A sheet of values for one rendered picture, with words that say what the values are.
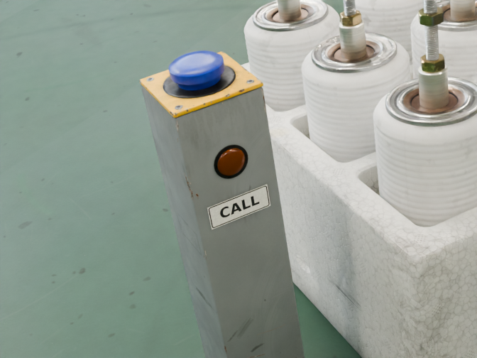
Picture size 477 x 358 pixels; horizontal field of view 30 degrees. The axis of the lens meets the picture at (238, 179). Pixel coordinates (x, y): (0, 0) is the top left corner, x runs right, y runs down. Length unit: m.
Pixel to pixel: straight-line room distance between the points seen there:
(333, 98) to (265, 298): 0.18
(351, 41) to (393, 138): 0.13
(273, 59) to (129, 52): 0.68
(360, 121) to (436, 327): 0.19
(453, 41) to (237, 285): 0.30
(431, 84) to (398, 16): 0.23
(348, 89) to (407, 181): 0.11
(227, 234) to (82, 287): 0.35
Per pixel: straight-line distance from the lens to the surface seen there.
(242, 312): 0.72
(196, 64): 0.64
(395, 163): 0.70
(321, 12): 0.89
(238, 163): 0.65
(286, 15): 0.89
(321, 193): 0.77
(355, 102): 0.77
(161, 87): 0.65
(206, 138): 0.63
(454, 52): 0.83
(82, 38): 1.62
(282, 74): 0.88
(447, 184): 0.70
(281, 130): 0.84
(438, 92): 0.70
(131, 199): 1.12
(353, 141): 0.79
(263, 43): 0.87
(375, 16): 0.92
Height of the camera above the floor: 0.60
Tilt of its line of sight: 32 degrees down
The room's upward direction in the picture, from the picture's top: 10 degrees counter-clockwise
